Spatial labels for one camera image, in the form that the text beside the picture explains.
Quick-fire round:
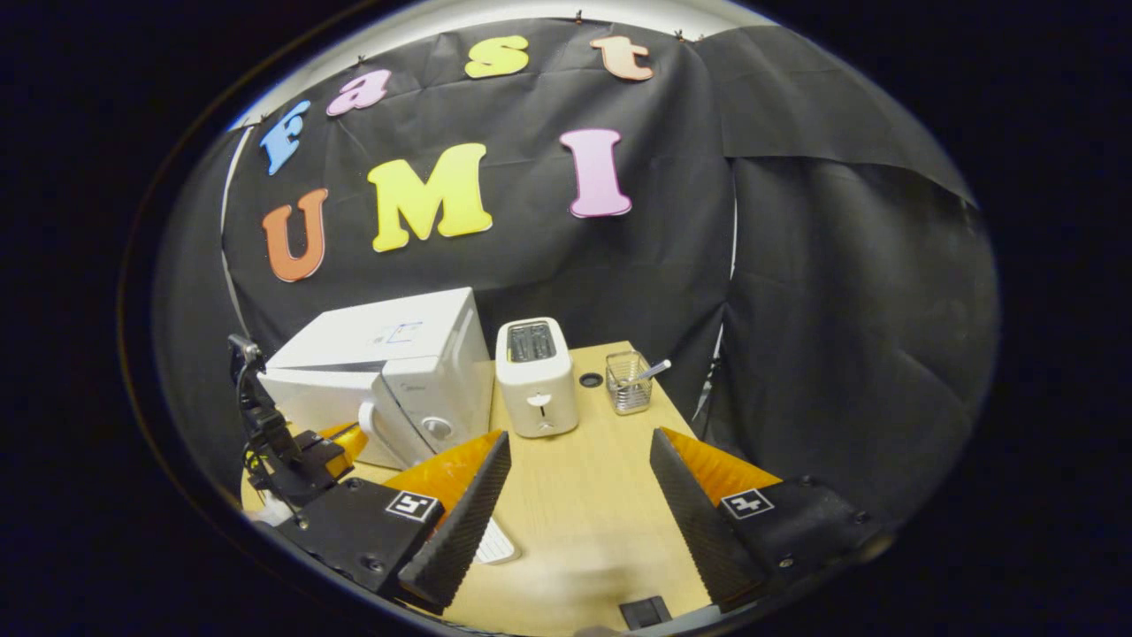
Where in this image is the black backdrop cloth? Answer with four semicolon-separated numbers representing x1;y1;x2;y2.
152;18;1000;523

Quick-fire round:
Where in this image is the wire mesh utensil holder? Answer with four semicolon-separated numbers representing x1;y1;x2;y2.
606;350;654;416

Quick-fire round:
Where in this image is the white toaster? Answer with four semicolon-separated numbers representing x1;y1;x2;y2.
495;317;580;439

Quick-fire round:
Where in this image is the black table edge clamp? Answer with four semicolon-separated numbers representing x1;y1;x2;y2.
617;595;673;631

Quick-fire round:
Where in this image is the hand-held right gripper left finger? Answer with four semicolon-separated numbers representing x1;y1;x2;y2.
252;430;514;616

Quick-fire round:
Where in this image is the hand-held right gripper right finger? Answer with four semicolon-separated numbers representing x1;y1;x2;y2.
648;427;896;614

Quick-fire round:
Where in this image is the white microwave oven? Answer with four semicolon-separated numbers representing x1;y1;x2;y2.
258;287;496;470

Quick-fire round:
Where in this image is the white rectangular dish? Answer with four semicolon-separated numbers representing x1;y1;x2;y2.
471;518;523;567

